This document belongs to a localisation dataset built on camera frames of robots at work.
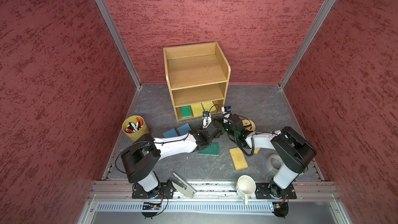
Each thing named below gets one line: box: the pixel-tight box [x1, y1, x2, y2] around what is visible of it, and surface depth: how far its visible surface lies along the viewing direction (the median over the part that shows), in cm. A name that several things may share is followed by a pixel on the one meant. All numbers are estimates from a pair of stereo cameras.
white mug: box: [236, 174, 257, 206], surface depth 71 cm
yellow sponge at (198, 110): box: [190, 102, 209, 118], surface depth 105 cm
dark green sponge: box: [198, 142, 220, 156], surface depth 87 cm
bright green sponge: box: [180, 104, 193, 119], surface depth 102 cm
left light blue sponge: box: [162, 127, 179, 139], surface depth 96 cm
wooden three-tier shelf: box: [162, 41, 232, 122], surface depth 89 cm
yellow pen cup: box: [121, 115, 150, 143], surface depth 87 cm
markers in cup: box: [125, 117, 144, 134], surface depth 87 cm
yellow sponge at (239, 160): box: [229, 147, 249, 172], surface depth 84 cm
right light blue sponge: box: [177, 122, 192, 136], surface depth 98 cm
